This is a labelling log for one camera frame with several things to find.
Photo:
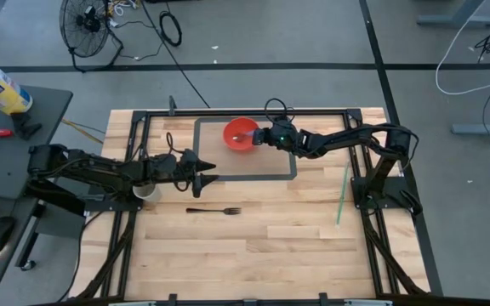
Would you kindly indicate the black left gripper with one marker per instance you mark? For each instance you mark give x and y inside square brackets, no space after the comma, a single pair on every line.
[172,168]

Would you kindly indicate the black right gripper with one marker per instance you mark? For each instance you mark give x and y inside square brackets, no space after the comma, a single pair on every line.
[272,137]

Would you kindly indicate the black fork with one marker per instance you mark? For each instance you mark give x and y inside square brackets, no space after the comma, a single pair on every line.
[211,210]

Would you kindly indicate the white paper cup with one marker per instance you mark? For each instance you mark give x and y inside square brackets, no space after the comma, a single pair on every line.
[147,193]

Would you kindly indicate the green drinking straw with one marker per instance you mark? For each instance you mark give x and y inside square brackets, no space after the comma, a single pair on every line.
[342,195]

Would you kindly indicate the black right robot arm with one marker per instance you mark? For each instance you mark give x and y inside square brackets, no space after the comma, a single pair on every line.
[338,138]

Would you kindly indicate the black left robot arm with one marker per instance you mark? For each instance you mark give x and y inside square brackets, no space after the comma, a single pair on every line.
[100,170]

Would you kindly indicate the red plastic bowl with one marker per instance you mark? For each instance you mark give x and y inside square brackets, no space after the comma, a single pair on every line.
[233,127]

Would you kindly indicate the black floor fan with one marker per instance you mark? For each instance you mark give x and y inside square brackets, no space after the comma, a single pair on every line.
[84,27]

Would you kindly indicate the dark grey side desk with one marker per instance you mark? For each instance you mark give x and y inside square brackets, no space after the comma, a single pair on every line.
[11,178]

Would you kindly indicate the grey desk foot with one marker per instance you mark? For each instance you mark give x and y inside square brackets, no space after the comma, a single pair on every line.
[457,19]
[483,128]

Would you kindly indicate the silver aluminium bracket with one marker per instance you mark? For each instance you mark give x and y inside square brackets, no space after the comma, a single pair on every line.
[132,303]
[368,303]

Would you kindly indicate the black aluminium rig frame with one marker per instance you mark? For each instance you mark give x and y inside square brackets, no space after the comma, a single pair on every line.
[370,255]

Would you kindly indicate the black clamp bracket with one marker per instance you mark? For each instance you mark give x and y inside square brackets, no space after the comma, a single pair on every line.
[24,125]

